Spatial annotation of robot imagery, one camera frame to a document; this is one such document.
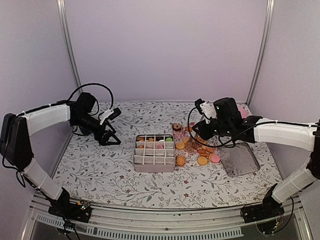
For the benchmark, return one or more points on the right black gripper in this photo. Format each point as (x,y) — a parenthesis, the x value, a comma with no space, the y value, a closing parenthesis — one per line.
(203,133)

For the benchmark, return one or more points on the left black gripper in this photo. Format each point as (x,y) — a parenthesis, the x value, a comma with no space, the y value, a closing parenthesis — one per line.
(103,140)

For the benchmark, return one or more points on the metal serving tongs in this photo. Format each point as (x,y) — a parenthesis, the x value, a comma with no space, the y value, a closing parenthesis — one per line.
(194,144)

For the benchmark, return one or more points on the orange swirl cookie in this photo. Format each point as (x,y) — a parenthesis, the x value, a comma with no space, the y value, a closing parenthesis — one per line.
(140,138)

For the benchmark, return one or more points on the green round cookie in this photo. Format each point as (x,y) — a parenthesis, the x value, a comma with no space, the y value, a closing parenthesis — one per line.
(168,139)

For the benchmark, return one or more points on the metal tin with white dividers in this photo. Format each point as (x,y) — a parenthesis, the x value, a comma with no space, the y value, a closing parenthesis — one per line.
(149,159)

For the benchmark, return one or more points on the brown flower cookie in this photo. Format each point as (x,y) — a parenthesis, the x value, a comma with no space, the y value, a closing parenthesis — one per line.
(159,138)

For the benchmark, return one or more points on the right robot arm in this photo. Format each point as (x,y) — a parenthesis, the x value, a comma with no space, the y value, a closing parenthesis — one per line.
(222,118)

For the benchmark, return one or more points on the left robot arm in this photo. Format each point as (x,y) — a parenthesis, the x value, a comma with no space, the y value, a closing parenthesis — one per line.
(32,138)

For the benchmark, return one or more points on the dark blue cup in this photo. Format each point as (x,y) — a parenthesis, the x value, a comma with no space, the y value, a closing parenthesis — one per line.
(80,131)

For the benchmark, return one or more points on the pink round cookie right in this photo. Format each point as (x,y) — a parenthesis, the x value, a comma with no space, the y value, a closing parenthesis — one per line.
(214,158)

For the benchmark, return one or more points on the chocolate donut cookie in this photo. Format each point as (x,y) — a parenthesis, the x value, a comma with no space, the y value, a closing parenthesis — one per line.
(176,127)

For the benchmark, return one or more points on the floral tablecloth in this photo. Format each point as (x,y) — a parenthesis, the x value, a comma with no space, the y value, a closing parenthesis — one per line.
(105,174)

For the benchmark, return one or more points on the pink plate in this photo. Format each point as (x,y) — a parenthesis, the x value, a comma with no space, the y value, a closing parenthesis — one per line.
(244,111)

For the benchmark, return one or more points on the silver tin lid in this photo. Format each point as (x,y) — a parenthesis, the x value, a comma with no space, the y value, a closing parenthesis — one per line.
(239,160)

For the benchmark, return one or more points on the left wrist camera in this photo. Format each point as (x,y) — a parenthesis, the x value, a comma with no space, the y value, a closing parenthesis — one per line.
(109,114)

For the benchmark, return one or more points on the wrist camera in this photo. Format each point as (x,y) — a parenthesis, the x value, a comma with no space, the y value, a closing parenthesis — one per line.
(206,109)
(109,114)

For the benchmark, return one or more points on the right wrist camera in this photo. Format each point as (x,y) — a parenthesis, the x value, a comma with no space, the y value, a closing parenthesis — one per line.
(206,109)

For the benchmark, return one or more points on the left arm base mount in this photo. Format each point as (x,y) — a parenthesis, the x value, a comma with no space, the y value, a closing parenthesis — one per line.
(70,211)

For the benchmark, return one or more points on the aluminium front rail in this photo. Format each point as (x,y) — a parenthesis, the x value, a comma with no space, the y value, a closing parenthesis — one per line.
(115,222)

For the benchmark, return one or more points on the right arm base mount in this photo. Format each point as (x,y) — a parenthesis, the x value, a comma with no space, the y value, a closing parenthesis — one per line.
(263,211)

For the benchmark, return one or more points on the right aluminium frame post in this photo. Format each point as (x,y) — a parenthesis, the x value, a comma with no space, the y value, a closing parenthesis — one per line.
(261,52)

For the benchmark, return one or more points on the aluminium frame post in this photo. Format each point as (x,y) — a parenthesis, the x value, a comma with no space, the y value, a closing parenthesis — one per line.
(261,52)
(61,7)

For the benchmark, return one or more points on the left aluminium frame post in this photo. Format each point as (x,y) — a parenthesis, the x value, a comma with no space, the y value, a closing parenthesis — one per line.
(61,7)

